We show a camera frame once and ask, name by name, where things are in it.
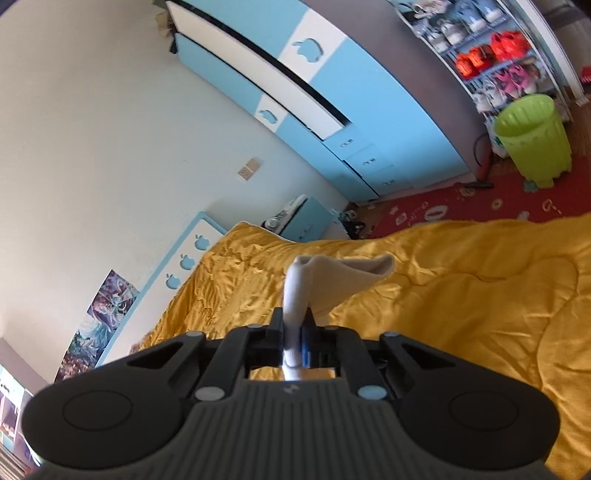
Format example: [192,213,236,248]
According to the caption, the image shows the blue bedside cabinet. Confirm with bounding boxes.
[262,195,351,243]

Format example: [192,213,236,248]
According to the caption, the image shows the lime green plastic bin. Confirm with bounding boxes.
[495,94,572,189]

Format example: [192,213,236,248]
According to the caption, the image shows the white Nevada sweatshirt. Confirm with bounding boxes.
[281,254,394,381]

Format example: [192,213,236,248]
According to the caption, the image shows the red patterned floor rug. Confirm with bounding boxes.
[371,156,590,238]

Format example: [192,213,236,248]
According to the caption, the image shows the anime wall posters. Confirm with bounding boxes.
[0,269,140,471]

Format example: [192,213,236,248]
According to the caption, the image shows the white blue apple headboard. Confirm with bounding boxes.
[96,212,226,367]

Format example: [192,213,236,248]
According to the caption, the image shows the blue white apple wardrobe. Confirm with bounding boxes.
[166,1,485,203]

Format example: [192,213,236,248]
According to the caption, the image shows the shoe rack with shoes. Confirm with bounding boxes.
[392,1,572,162]

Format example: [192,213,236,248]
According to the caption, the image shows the mustard yellow quilted bedspread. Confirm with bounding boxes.
[140,215,590,479]

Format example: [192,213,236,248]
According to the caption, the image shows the wall light switch plate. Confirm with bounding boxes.
[238,158,260,181]

